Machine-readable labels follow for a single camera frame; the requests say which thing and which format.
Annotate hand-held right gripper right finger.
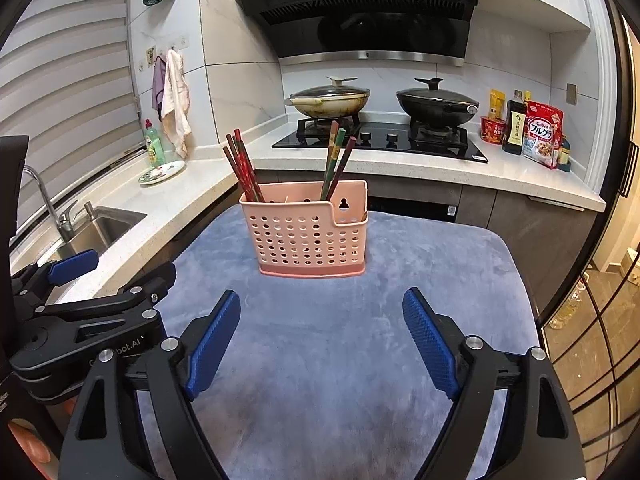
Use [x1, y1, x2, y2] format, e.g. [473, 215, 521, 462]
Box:
[402, 287, 586, 480]

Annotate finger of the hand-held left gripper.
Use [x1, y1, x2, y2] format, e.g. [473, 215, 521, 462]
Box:
[10, 249, 101, 311]
[30, 261, 179, 335]

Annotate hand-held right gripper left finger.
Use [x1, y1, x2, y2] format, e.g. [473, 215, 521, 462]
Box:
[57, 289, 242, 480]

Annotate pink perforated utensil holder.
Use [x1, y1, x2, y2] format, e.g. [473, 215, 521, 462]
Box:
[239, 179, 369, 278]

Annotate brown chopstick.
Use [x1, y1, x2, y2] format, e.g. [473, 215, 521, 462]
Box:
[225, 134, 256, 202]

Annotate green chopstick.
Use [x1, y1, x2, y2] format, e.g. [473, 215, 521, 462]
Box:
[327, 128, 347, 200]
[324, 121, 340, 200]

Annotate person's left hand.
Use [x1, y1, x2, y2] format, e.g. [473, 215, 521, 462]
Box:
[7, 395, 76, 467]

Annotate chrome kitchen faucet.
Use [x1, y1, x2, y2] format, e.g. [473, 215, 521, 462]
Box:
[20, 167, 81, 243]

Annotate grey-blue plush blanket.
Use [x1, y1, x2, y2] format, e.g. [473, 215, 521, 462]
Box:
[137, 205, 541, 480]

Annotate patterned white plate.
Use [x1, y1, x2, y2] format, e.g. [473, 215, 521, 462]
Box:
[138, 160, 185, 186]

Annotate dark kitchen cabinet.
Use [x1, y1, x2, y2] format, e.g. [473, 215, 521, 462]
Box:
[365, 180, 601, 321]

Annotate green dish soap bottle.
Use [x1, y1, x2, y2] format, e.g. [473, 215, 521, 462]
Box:
[144, 119, 167, 168]

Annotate clear cooking oil bottle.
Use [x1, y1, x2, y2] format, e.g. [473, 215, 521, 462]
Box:
[550, 272, 588, 331]

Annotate white window blinds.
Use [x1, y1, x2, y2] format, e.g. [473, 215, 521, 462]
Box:
[0, 0, 151, 211]

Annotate black framed glass door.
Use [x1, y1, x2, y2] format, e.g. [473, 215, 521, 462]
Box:
[540, 15, 640, 466]

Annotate white hanging towel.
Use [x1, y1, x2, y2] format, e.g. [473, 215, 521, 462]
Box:
[160, 49, 193, 158]

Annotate purple hanging cloth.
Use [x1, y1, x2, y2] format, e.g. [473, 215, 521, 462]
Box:
[151, 56, 168, 121]

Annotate black gas stove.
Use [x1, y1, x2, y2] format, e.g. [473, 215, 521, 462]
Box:
[271, 117, 490, 163]

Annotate red instant noodle cup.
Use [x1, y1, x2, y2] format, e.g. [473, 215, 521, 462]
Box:
[481, 116, 507, 145]

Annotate dark soy sauce bottle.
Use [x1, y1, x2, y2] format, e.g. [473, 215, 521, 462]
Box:
[502, 91, 528, 156]

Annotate red and white cereal bag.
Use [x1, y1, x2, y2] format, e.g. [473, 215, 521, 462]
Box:
[521, 101, 565, 170]

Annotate black wok with lid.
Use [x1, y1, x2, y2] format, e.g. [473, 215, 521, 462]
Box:
[396, 78, 480, 130]

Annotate beige pan with glass lid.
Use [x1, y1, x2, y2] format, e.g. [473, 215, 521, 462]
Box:
[285, 76, 372, 120]

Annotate black range hood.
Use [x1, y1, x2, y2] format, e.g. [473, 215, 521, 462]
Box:
[231, 0, 481, 68]

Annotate black door handle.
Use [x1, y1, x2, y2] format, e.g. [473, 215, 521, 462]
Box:
[617, 142, 638, 196]

